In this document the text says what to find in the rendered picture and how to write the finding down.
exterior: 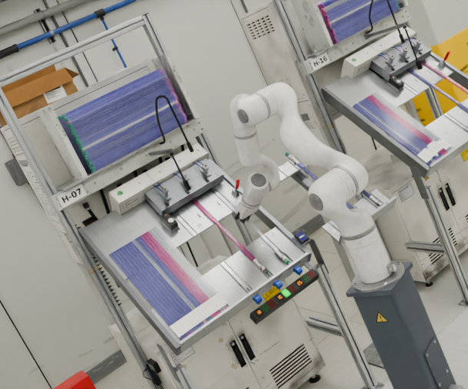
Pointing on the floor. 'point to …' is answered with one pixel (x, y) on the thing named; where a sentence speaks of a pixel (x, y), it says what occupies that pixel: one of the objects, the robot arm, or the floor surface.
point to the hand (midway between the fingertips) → (244, 218)
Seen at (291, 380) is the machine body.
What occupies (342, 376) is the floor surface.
